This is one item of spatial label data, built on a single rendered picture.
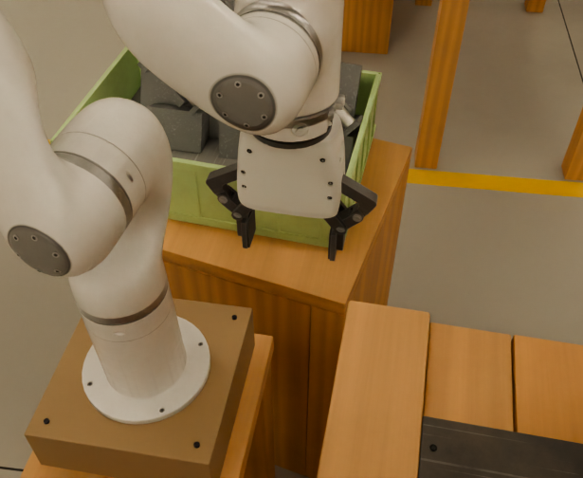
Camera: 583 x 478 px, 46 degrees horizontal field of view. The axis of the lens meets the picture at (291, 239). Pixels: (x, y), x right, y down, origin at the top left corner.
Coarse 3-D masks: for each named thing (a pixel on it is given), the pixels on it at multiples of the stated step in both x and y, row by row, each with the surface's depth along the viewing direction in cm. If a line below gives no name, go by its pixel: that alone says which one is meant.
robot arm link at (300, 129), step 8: (336, 104) 59; (320, 112) 57; (328, 112) 58; (296, 120) 56; (304, 120) 56; (312, 120) 57; (320, 120) 57; (328, 120) 59; (288, 128) 57; (296, 128) 57; (304, 128) 57; (312, 128) 57; (320, 128) 58; (264, 136) 58; (272, 136) 58; (280, 136) 57; (288, 136) 57; (296, 136) 57; (304, 136) 58; (312, 136) 58
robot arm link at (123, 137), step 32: (64, 128) 76; (96, 128) 74; (128, 128) 76; (160, 128) 80; (96, 160) 72; (128, 160) 74; (160, 160) 79; (128, 192) 74; (160, 192) 82; (160, 224) 84; (128, 256) 83; (160, 256) 85; (96, 288) 82; (128, 288) 82; (160, 288) 87; (96, 320) 85; (128, 320) 85
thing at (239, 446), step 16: (256, 336) 119; (256, 352) 116; (272, 352) 120; (256, 368) 114; (256, 384) 112; (240, 400) 110; (256, 400) 110; (240, 416) 108; (256, 416) 111; (240, 432) 106; (240, 448) 104; (32, 464) 102; (224, 464) 102; (240, 464) 102
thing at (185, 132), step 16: (144, 80) 156; (160, 80) 155; (144, 96) 157; (160, 96) 157; (160, 112) 152; (176, 112) 151; (176, 128) 153; (192, 128) 152; (208, 128) 157; (176, 144) 154; (192, 144) 153
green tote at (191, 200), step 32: (128, 64) 165; (96, 96) 152; (128, 96) 168; (192, 160) 135; (352, 160) 135; (192, 192) 140; (224, 224) 144; (256, 224) 142; (288, 224) 140; (320, 224) 137
